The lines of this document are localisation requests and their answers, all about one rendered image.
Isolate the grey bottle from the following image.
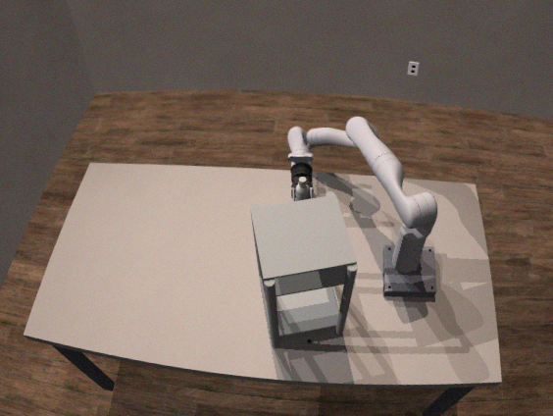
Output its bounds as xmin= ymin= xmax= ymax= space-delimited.
xmin=296 ymin=177 xmax=310 ymax=201

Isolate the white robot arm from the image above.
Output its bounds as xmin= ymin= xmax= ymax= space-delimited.
xmin=287 ymin=117 xmax=437 ymax=273

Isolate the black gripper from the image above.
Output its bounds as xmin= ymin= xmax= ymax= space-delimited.
xmin=288 ymin=153 xmax=314 ymax=201

